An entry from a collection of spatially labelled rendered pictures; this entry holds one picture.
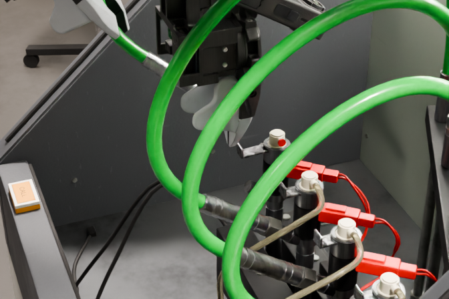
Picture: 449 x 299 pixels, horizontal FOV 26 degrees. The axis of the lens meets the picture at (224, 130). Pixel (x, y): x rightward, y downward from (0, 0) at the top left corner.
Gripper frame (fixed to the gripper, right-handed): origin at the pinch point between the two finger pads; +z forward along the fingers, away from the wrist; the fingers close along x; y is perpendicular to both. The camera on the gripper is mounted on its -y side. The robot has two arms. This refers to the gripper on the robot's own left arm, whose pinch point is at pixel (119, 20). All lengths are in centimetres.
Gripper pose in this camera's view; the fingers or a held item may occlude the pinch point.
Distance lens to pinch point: 103.3
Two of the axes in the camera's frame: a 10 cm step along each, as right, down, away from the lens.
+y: -7.4, 5.4, 4.0
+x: -2.5, 3.2, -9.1
